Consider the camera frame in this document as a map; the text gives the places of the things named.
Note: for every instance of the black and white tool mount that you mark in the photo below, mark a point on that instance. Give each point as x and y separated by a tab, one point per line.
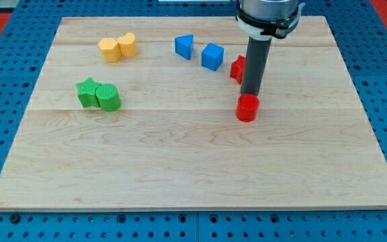
263	20

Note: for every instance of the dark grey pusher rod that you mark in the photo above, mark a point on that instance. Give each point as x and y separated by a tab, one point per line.
256	58

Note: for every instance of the red star block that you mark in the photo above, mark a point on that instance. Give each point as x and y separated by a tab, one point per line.
237	69

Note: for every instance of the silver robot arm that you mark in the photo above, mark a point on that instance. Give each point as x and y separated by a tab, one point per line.
264	20

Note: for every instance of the green star block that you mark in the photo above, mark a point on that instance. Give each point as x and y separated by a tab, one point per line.
86	92

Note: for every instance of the blue cube block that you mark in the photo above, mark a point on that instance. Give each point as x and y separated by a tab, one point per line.
212	56

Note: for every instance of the red cylinder block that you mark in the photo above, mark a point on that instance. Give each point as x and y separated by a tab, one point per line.
247	107

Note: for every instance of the blue triangle block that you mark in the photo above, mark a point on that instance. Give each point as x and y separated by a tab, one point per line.
184	46

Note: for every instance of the yellow heart block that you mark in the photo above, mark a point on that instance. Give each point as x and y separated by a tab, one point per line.
127	45

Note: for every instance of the light wooden board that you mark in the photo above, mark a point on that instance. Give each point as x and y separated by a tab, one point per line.
175	142

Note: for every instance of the yellow hexagon block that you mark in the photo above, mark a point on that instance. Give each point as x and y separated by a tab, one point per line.
109	50

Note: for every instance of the green cylinder block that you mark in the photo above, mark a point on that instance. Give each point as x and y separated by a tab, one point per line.
108	97

